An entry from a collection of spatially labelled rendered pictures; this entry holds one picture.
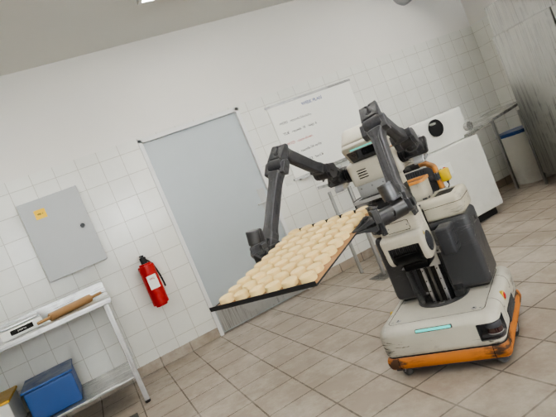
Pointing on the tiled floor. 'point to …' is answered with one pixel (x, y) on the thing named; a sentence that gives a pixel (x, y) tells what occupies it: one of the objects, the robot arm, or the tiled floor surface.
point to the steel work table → (93, 389)
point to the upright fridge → (530, 66)
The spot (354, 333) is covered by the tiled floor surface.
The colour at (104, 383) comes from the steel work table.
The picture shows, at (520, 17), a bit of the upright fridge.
